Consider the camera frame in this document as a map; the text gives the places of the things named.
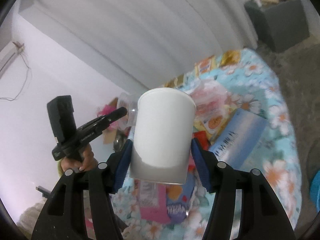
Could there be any clear plastic cup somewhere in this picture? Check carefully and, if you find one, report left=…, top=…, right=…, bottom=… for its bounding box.
left=117, top=92, right=139, bottom=132

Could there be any clear pink plastic bag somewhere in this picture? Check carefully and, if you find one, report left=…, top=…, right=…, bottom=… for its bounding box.
left=189, top=79, right=239, bottom=122

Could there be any dark grey storage box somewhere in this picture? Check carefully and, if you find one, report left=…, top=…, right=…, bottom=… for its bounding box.
left=244, top=0, right=310, bottom=53

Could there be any grey curtain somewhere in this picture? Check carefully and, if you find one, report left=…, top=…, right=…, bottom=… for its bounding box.
left=20, top=0, right=257, bottom=92

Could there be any purple snack packet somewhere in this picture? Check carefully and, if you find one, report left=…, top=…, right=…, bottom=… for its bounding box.
left=166, top=173, right=195, bottom=224

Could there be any blue and white box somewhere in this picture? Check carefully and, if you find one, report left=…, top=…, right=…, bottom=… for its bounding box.
left=209, top=108, right=267, bottom=170

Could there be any pink paper sheet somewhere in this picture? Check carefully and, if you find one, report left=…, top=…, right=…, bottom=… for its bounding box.
left=138, top=181, right=170, bottom=224

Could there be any person's left hand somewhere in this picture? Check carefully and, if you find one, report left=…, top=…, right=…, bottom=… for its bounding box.
left=60, top=144, right=98, bottom=172

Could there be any floral light blue tablecloth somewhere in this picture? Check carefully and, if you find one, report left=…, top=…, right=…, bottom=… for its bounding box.
left=111, top=49, right=302, bottom=239

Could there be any orange yellow noodle packet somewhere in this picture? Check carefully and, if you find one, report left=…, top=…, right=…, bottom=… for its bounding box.
left=194, top=105, right=237, bottom=144

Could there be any wall air conditioner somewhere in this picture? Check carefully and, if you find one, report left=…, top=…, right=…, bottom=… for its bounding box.
left=0, top=41, right=24, bottom=78

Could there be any white paper cup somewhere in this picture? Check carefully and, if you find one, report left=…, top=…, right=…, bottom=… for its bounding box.
left=130, top=88, right=196, bottom=184

